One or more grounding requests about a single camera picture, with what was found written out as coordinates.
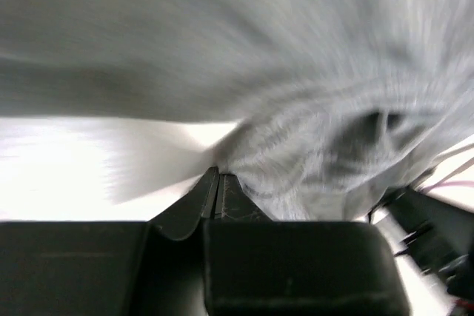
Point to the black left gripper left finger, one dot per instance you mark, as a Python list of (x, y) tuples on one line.
[(90, 267)]

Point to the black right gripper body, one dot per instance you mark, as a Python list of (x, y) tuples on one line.
[(433, 246)]

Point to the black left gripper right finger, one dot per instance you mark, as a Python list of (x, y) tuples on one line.
[(255, 266)]

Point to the grey drawstring shorts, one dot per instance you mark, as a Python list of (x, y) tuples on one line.
[(317, 106)]

